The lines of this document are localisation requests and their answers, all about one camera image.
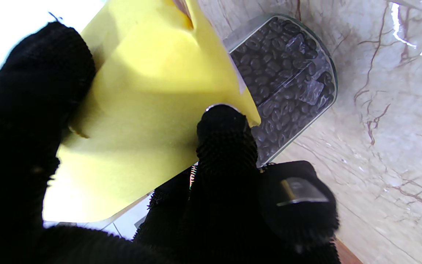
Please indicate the glass jar with coffee beans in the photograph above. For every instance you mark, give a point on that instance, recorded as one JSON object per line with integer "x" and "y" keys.
{"x": 288, "y": 73}

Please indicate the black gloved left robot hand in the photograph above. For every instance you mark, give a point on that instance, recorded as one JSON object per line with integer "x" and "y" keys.
{"x": 17, "y": 146}

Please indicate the yellow coffee jar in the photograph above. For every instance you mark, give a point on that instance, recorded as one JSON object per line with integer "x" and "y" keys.
{"x": 148, "y": 95}

